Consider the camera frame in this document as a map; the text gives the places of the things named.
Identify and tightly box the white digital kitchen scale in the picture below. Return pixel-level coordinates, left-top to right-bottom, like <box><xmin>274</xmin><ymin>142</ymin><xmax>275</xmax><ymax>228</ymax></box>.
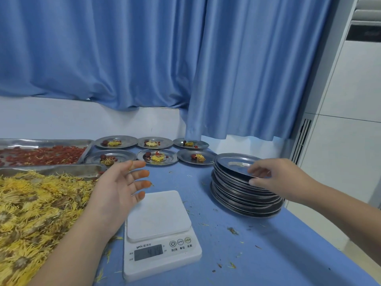
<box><xmin>123</xmin><ymin>190</ymin><xmax>203</xmax><ymax>283</ymax></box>

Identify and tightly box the narrow blue curtain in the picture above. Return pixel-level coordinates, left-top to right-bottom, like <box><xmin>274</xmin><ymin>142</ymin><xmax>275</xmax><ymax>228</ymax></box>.
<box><xmin>186</xmin><ymin>0</ymin><xmax>333</xmax><ymax>142</ymax></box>

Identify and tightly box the person's right forearm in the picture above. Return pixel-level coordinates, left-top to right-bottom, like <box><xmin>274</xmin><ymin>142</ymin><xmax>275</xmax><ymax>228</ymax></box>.
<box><xmin>283</xmin><ymin>178</ymin><xmax>381</xmax><ymax>265</ymax></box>

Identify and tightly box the blue tablecloth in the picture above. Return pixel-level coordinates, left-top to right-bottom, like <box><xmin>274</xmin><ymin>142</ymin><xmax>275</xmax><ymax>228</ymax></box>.
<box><xmin>0</xmin><ymin>145</ymin><xmax>381</xmax><ymax>286</ymax></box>

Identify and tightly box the pile of yellow chrysanthemums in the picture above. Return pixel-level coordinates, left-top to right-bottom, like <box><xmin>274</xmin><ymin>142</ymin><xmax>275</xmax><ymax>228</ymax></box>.
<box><xmin>0</xmin><ymin>171</ymin><xmax>97</xmax><ymax>286</ymax></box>

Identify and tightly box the stack of steel plates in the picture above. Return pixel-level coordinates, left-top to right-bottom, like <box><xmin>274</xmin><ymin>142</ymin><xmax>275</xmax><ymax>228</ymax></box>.
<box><xmin>210</xmin><ymin>153</ymin><xmax>285</xmax><ymax>218</ymax></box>

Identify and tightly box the rectangular steel tray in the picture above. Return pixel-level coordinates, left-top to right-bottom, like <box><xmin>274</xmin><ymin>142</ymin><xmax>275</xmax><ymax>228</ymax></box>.
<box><xmin>0</xmin><ymin>138</ymin><xmax>94</xmax><ymax>167</ymax></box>
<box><xmin>0</xmin><ymin>164</ymin><xmax>106</xmax><ymax>286</ymax></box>

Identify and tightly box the person's right hand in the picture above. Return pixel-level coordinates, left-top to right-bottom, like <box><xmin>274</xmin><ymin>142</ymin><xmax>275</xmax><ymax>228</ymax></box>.
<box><xmin>247</xmin><ymin>158</ymin><xmax>321</xmax><ymax>206</ymax></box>

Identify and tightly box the wide blue curtain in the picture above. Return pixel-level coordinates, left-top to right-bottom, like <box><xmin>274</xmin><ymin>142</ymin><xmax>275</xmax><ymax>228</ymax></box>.
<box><xmin>0</xmin><ymin>0</ymin><xmax>209</xmax><ymax>112</ymax></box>

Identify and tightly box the white standing air conditioner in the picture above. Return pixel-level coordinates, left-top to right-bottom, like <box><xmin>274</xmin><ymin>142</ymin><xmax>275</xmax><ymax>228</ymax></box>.
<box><xmin>283</xmin><ymin>0</ymin><xmax>381</xmax><ymax>251</ymax></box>

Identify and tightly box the person's left hand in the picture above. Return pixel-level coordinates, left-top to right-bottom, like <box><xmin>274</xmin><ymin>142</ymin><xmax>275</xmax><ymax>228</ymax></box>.
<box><xmin>83</xmin><ymin>160</ymin><xmax>152</xmax><ymax>239</ymax></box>

